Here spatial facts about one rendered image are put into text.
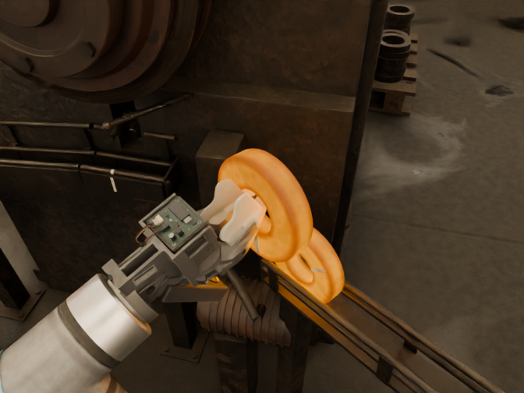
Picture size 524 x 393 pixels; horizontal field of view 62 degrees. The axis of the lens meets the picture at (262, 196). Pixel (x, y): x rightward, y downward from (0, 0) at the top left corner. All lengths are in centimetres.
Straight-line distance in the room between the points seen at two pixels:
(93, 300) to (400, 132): 210
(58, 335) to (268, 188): 27
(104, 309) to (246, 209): 19
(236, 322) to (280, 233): 43
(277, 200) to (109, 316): 22
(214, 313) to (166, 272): 45
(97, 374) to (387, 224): 152
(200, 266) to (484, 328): 130
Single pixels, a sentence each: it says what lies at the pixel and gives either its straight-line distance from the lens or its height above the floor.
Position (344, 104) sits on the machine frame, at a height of 87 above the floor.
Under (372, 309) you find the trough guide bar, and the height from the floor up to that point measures 68.
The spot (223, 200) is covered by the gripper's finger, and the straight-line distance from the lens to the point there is 54.
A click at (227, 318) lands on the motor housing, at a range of 95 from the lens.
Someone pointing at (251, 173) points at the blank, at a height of 97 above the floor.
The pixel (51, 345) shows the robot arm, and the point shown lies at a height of 91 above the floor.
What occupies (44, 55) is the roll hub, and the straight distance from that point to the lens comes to 77.
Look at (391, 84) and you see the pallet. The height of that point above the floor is 14.
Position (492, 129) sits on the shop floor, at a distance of 263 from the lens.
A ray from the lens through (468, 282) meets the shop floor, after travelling 178.
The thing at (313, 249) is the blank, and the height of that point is 77.
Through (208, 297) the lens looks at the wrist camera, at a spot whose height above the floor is 83.
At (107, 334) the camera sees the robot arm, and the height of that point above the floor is 91.
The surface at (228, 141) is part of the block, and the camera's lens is 87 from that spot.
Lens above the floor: 130
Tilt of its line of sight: 43 degrees down
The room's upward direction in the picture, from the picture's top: straight up
